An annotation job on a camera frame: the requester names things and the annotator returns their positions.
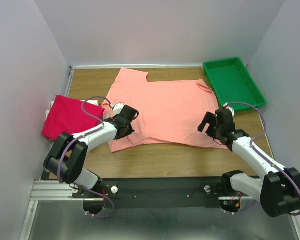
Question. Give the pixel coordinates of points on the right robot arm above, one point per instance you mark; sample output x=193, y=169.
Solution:
x=277, y=188

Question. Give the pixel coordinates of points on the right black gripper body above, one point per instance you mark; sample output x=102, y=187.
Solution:
x=218, y=131

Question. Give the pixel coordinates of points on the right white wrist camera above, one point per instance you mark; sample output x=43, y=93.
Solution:
x=228, y=107

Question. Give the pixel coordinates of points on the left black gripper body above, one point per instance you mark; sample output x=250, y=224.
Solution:
x=130, y=130

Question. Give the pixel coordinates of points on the aluminium frame rail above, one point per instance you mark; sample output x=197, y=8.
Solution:
x=43, y=191

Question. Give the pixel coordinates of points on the green plastic tray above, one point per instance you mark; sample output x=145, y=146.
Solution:
x=231, y=82

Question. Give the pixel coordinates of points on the folded white t-shirt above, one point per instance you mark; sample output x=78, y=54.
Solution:
x=97, y=110

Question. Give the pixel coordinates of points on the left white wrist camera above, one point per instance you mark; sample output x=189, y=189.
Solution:
x=116, y=108

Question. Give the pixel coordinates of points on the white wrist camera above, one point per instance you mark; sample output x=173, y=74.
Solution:
x=228, y=107
x=116, y=108

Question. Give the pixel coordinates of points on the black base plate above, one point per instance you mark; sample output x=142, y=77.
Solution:
x=159, y=193

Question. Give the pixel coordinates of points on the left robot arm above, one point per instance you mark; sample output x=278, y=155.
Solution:
x=68, y=153

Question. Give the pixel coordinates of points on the folded red t-shirt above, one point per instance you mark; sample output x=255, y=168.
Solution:
x=60, y=119

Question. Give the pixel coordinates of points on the salmon pink t-shirt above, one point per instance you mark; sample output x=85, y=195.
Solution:
x=169, y=111

